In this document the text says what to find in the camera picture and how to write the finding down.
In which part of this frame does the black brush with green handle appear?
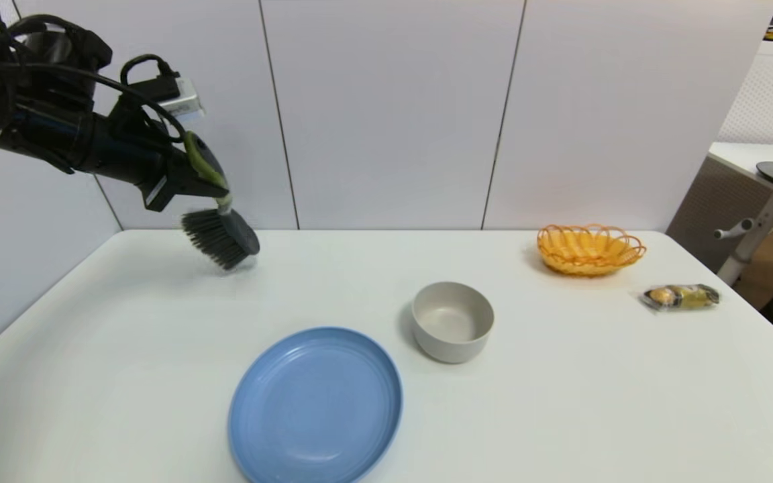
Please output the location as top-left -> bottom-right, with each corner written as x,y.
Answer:
181,131 -> 261,272

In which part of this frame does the blue round plate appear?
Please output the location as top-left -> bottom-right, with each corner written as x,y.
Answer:
228,327 -> 404,483

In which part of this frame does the beige round bowl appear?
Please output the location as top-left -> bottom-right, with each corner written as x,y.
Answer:
411,282 -> 495,364

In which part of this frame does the orange woven plastic basket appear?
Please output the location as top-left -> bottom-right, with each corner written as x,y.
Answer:
537,224 -> 647,277

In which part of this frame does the clear wrapped snack packet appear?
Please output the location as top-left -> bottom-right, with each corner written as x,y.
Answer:
641,284 -> 721,312

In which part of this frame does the grey perforated panel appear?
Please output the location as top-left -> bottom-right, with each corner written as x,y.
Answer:
666,158 -> 773,272

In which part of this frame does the white side table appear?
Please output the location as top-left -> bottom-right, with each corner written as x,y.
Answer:
707,142 -> 773,217

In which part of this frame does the white table leg with crank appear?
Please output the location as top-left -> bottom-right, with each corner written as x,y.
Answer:
713,195 -> 773,288

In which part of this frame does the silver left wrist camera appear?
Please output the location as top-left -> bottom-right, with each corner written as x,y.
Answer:
157,77 -> 205,123

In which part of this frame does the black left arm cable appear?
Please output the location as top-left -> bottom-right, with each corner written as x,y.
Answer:
0,0 -> 189,145

